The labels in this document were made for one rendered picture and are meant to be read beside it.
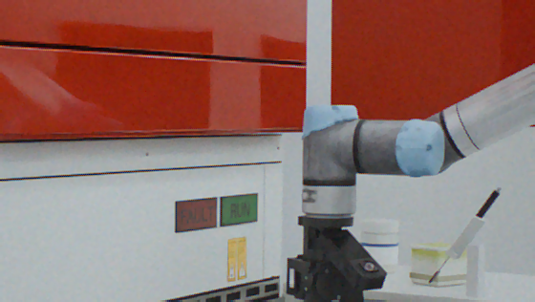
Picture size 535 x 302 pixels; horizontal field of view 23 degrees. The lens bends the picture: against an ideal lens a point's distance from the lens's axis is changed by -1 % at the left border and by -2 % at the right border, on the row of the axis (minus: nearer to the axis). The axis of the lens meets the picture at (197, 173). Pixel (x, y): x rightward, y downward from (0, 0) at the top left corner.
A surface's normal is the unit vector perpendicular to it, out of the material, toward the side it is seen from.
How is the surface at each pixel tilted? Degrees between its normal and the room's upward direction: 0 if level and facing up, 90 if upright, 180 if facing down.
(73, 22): 90
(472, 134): 108
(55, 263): 90
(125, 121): 90
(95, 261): 90
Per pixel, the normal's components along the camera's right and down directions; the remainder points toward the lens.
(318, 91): 0.85, 0.04
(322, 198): -0.35, 0.04
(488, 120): -0.27, 0.32
